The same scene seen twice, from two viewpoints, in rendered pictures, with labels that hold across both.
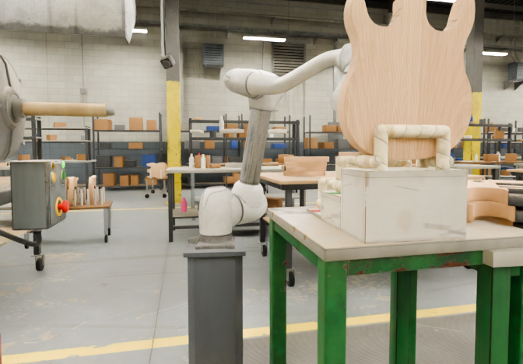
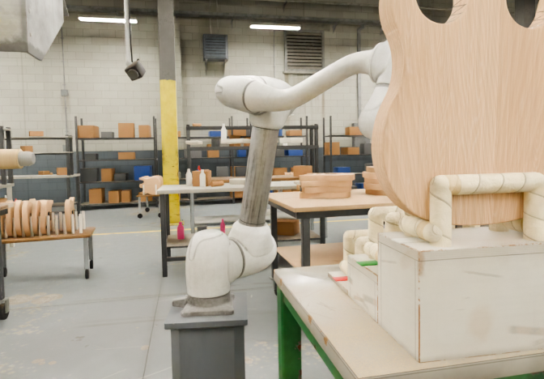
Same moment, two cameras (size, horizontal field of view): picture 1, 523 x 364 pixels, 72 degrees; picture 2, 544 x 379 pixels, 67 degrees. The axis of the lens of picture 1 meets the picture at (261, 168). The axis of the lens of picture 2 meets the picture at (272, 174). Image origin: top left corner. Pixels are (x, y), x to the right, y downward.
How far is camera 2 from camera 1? 0.25 m
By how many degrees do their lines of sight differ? 1
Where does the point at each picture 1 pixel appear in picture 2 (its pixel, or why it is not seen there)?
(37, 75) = (10, 75)
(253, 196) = (257, 241)
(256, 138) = (260, 165)
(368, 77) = (419, 102)
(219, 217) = (211, 273)
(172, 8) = not seen: outside the picture
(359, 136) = (407, 193)
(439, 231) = (533, 337)
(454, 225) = not seen: outside the picture
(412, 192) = (490, 280)
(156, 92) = (149, 91)
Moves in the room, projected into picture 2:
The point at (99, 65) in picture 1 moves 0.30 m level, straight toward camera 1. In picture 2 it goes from (82, 62) to (82, 60)
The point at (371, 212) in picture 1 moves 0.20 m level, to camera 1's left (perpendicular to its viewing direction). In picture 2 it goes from (428, 314) to (295, 317)
